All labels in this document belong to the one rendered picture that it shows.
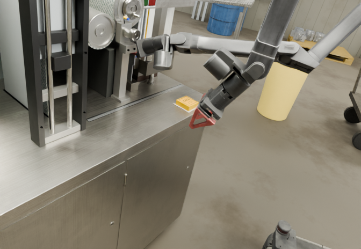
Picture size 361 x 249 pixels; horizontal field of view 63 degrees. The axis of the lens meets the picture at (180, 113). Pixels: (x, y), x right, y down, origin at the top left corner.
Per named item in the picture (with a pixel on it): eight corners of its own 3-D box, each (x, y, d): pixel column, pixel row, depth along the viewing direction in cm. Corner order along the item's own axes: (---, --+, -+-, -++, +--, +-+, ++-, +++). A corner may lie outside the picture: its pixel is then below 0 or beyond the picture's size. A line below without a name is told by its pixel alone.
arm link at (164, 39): (174, 36, 109) (164, 30, 105) (173, 53, 108) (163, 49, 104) (161, 39, 114) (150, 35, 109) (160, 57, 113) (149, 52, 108)
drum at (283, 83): (293, 114, 345) (316, 62, 312) (283, 127, 313) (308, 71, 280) (260, 100, 361) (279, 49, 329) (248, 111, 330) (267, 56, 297)
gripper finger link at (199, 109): (179, 123, 82) (201, 102, 77) (186, 111, 88) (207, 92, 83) (196, 139, 82) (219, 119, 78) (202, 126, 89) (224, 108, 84)
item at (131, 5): (141, -4, 104) (141, 16, 109) (136, -6, 105) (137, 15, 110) (124, 1, 100) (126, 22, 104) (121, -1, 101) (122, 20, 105)
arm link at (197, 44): (291, 51, 108) (300, 39, 97) (290, 66, 107) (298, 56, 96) (177, 40, 114) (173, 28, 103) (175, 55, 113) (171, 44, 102)
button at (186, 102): (188, 111, 120) (189, 106, 119) (175, 104, 123) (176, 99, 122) (197, 107, 125) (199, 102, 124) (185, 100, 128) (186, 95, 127)
